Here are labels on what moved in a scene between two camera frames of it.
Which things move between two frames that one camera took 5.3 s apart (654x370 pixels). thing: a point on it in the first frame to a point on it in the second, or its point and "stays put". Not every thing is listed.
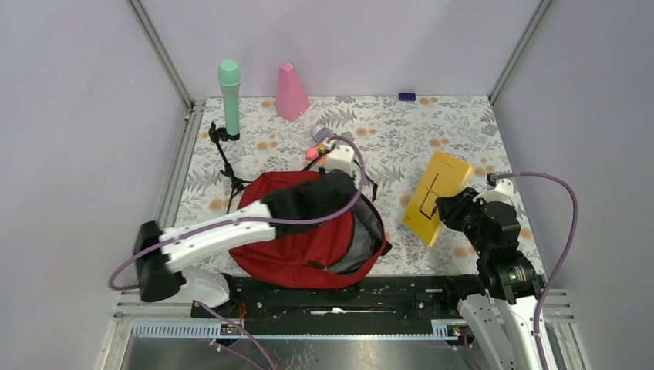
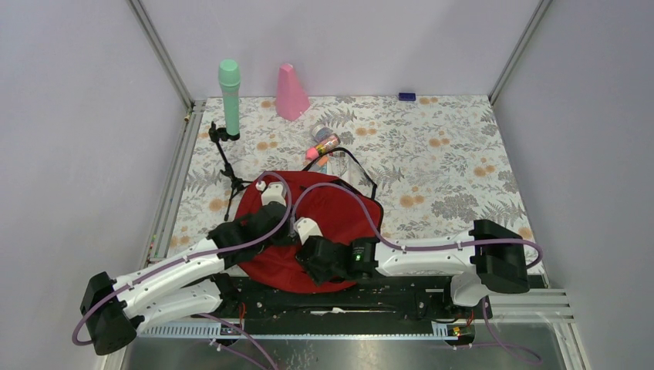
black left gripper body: (318, 225) to (284, 235)
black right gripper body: (463, 214) to (320, 277)
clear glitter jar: (319, 132) stays put
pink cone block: (291, 99) stays put
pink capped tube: (312, 153) stays put
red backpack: (337, 253) stays put
